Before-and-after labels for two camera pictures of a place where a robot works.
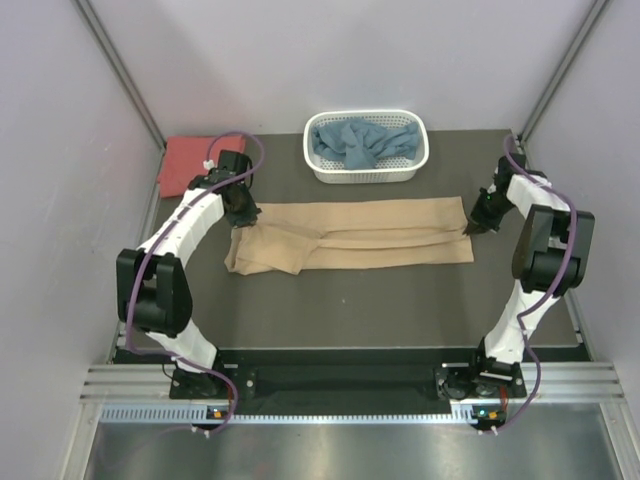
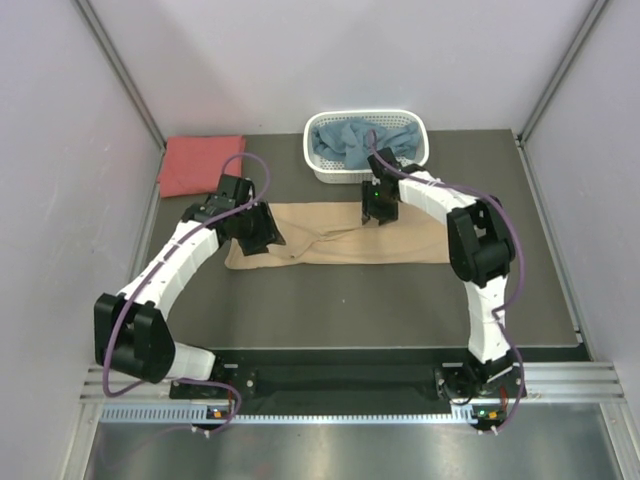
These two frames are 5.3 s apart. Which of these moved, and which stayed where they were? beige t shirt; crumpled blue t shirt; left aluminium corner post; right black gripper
Moved: right black gripper
Stayed: crumpled blue t shirt; beige t shirt; left aluminium corner post
